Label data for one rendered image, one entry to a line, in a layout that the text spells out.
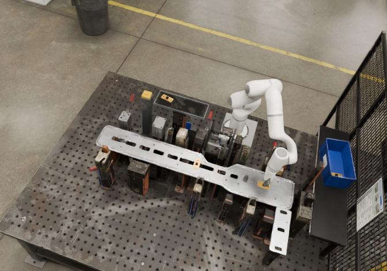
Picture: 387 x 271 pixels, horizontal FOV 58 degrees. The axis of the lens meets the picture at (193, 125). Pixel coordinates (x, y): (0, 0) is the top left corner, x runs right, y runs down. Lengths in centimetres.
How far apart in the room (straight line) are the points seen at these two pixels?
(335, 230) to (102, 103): 204
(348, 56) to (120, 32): 315
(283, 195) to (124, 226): 107
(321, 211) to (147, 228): 114
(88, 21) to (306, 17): 321
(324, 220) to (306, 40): 344
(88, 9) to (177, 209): 291
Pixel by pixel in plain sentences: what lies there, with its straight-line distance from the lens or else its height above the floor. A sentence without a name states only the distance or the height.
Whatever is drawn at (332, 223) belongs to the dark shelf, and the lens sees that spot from 240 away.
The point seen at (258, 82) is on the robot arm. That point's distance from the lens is 216.
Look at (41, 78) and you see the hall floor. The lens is 442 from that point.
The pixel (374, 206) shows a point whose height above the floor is 135.
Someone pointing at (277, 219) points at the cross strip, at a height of 100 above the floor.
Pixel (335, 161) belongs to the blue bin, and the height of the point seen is 103.
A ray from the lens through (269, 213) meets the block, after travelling 233.
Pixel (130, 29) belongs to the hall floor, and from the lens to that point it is 497.
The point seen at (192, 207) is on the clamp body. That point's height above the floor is 79.
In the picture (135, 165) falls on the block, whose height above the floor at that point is 103.
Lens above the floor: 300
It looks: 52 degrees down
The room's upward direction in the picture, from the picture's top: 9 degrees clockwise
